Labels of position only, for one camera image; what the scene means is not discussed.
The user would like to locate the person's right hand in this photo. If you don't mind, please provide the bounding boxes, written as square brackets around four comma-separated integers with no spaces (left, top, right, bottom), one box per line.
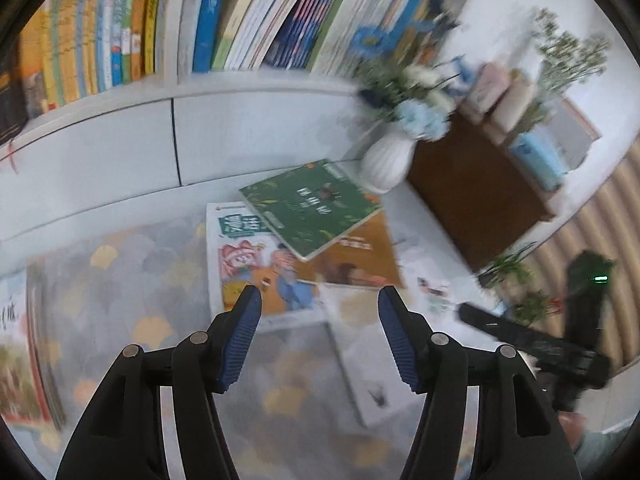
[557,410,592,457]

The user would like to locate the row of white blue books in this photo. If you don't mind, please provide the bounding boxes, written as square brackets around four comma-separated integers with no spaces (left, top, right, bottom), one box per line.
[192,0,453,76]

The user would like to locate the white printed sheet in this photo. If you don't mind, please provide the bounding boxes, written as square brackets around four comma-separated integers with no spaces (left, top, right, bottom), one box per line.
[395,237,463,318]

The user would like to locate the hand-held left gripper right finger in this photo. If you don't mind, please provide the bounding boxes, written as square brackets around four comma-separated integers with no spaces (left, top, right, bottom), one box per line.
[377,285,583,480]

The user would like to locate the white ribbed vase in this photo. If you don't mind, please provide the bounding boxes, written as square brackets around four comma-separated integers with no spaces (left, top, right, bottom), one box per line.
[359,127,420,196]

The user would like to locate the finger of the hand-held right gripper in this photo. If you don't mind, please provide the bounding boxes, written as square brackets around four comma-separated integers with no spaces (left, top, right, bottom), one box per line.
[459,302,542,357]

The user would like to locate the cream cylinder container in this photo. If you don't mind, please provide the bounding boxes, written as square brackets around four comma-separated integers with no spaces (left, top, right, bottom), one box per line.
[492,72,537,131]

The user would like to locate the pale pink container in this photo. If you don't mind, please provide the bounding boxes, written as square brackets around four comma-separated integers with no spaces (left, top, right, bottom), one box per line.
[467,62,507,112]

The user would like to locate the small green potted plant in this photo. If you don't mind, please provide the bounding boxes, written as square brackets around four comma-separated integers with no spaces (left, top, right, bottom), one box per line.
[477,242,536,291]
[510,290,566,326]

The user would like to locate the dark green leaf cover book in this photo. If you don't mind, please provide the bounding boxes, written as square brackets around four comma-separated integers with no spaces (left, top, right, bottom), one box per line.
[239,159,383,262]

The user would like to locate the light blue tissue pack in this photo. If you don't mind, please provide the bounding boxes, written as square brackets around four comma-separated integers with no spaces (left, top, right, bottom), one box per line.
[509,130,568,192]

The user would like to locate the colourful cartoon cover book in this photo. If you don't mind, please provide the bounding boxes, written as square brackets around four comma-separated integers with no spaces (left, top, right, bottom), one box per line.
[206,201,328,333]

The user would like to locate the brown wooden cabinet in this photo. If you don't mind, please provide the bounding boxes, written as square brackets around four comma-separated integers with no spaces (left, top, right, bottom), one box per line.
[406,110,557,272]

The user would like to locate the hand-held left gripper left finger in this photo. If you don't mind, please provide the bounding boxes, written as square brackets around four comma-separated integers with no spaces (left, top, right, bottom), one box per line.
[55,284,263,480]

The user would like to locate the row of yellow orange books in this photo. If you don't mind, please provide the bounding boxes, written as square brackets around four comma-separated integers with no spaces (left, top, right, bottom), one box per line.
[20,0,168,108]

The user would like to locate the dried baby's breath bunch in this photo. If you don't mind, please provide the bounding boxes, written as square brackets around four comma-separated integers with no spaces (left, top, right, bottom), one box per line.
[520,7,612,126]

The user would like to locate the white beetle cover book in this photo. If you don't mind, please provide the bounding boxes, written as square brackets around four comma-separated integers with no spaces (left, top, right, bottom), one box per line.
[317,282,431,428]

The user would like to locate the orange brown cover book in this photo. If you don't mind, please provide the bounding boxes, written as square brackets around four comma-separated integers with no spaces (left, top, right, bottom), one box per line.
[295,210,407,291]

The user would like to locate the white bookcase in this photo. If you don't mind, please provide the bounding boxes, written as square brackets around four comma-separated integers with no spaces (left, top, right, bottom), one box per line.
[0,0,488,243]

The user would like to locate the grey scallop pattern table mat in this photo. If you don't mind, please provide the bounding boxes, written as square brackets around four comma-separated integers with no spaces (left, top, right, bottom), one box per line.
[25,215,481,480]

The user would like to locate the grey board brown frame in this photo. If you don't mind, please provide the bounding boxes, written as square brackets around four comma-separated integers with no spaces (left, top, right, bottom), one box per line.
[537,97,603,171]

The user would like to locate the blue white flower bouquet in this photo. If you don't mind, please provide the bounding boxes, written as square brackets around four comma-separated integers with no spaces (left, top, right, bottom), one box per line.
[350,20,468,142]

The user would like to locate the striped beige rug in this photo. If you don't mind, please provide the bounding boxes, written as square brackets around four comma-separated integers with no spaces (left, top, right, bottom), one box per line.
[520,145,640,376]

